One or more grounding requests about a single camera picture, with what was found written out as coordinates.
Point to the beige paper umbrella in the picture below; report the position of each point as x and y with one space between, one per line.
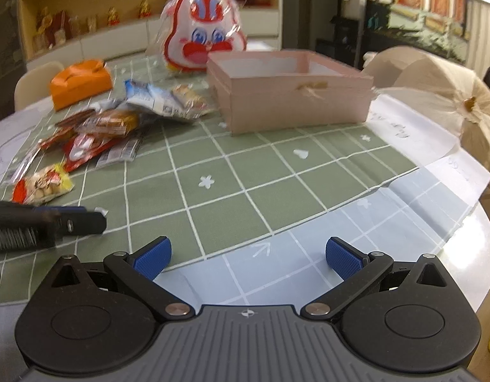
450 95

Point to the blue white snack packet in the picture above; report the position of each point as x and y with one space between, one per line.
180 103

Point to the brown bread snack packet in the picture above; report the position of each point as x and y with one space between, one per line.
110 123

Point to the beige dining chair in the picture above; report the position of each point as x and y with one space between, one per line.
35 84

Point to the white paper sheet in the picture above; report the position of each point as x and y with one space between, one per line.
428 145

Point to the dark red snack packet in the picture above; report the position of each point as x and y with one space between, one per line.
66 129

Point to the rabbit face plush bag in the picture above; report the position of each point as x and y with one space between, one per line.
192 29

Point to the green grid tablecloth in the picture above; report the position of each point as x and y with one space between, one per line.
249 216

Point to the wooden display shelf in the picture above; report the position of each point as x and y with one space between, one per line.
69 31

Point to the orange tissue box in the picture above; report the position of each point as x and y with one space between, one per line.
79 82

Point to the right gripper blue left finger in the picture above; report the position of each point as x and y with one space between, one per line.
136 273

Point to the yellow red peanut packet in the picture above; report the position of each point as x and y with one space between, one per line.
43 186

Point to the large red snack pouch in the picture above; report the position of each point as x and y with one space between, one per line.
83 148

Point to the pink cardboard box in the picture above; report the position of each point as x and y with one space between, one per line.
260 91

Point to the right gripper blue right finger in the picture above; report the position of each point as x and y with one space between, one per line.
361 274

